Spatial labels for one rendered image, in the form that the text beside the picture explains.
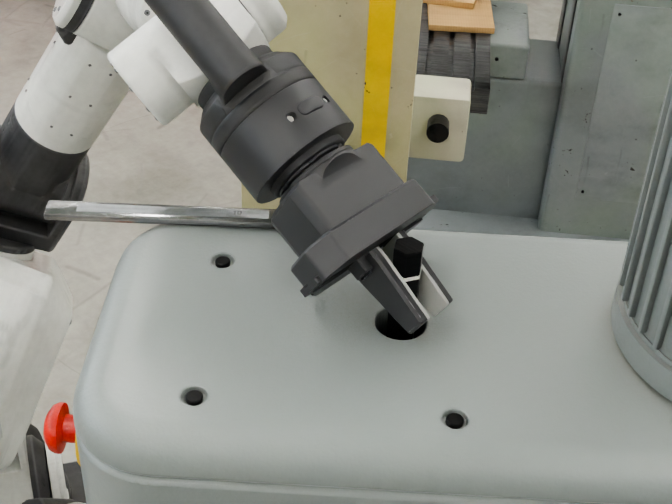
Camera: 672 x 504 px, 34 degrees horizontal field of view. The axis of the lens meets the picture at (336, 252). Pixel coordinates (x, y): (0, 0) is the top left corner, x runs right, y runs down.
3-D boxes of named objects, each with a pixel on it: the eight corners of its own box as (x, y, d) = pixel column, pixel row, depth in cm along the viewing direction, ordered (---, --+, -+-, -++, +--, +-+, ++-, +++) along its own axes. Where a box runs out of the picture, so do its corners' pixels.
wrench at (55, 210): (40, 228, 85) (39, 219, 85) (52, 199, 88) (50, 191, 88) (352, 240, 85) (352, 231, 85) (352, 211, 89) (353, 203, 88)
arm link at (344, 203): (399, 245, 84) (303, 128, 86) (462, 179, 76) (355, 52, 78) (286, 322, 76) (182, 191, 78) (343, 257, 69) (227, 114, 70)
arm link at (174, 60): (214, 187, 82) (124, 74, 84) (325, 97, 82) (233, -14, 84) (182, 157, 71) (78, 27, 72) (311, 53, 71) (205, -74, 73)
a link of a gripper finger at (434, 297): (451, 301, 75) (394, 231, 76) (429, 320, 77) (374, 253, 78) (465, 290, 76) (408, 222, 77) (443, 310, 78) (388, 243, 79)
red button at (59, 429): (43, 463, 86) (36, 427, 83) (55, 426, 89) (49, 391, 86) (84, 466, 86) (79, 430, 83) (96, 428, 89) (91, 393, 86)
